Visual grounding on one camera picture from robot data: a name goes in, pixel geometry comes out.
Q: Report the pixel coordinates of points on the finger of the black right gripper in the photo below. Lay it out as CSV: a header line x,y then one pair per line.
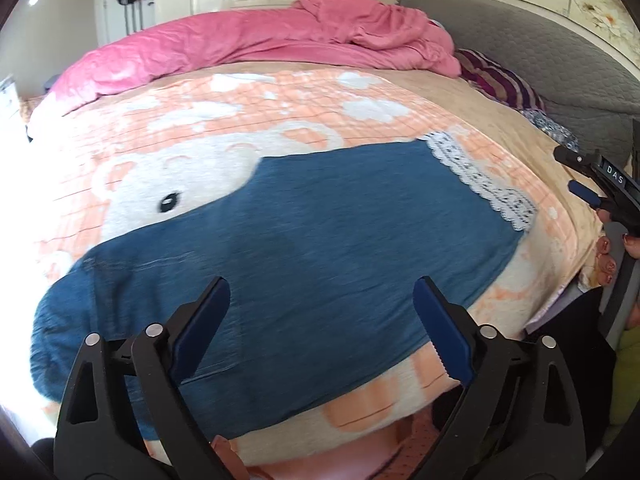
x,y
582,163
587,195

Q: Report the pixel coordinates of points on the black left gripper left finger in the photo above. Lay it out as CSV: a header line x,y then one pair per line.
x,y
98,436

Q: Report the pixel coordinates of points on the peach bear pattern blanket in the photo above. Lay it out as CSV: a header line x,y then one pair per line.
x,y
123,163

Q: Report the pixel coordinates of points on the blue floral cloth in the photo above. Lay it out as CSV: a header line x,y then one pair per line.
x,y
552,129

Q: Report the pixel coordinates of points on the purple striped pillow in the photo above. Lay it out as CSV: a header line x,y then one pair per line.
x,y
497,82

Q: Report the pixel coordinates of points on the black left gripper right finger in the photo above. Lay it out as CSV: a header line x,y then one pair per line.
x,y
518,415

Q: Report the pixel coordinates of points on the grey quilted headboard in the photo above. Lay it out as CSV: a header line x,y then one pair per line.
x,y
583,88

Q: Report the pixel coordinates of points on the pink duvet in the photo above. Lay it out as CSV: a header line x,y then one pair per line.
x,y
355,33

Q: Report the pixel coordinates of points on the blue denim pants lace hem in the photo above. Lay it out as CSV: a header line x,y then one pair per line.
x,y
290,340

